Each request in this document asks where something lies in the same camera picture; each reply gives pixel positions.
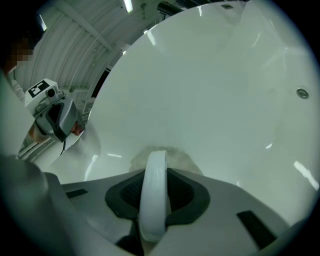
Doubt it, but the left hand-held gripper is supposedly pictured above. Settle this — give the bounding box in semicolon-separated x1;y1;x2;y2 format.
24;78;79;143

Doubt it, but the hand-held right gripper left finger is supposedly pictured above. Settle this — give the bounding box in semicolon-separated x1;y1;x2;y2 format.
61;169;146;256

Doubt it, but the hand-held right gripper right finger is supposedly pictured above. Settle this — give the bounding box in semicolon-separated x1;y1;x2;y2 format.
154;167;292;256

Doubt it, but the white fluffy cleaning mitt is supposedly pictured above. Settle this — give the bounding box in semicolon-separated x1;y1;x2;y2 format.
128;145;205;243

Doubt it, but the white bathtub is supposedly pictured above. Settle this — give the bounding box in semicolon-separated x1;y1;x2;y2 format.
39;0;320;227

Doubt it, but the person's left forearm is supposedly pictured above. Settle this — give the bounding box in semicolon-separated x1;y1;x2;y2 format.
27;124;48;145

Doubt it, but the person's left hand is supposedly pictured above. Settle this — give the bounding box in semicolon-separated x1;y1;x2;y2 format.
70;122;85;136

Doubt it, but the person's white shirt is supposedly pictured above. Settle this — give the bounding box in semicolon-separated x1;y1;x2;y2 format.
0;69;36;161

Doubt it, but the black curved faucet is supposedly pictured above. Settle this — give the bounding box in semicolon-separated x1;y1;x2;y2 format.
156;1;187;15

